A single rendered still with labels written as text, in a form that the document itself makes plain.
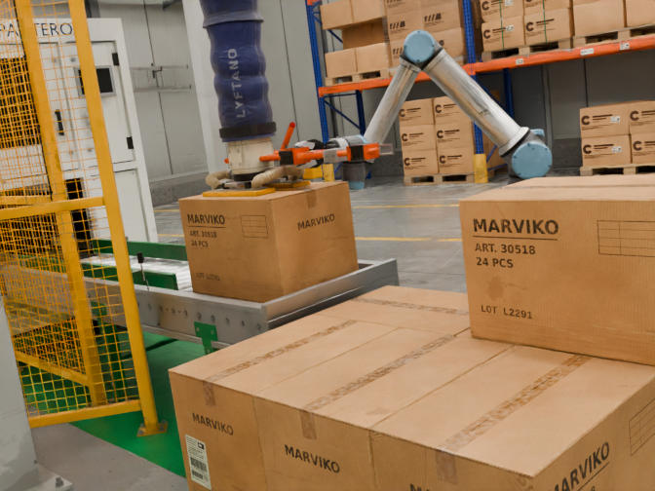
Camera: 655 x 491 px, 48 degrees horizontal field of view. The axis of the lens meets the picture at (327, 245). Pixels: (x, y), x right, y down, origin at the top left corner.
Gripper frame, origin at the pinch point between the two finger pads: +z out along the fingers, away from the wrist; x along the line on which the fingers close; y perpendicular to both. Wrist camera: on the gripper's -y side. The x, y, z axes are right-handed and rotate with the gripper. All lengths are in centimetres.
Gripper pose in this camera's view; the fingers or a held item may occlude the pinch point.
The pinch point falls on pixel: (298, 156)
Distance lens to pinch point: 278.6
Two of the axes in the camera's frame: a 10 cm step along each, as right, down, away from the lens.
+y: -7.0, -0.5, 7.1
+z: -7.1, 2.0, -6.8
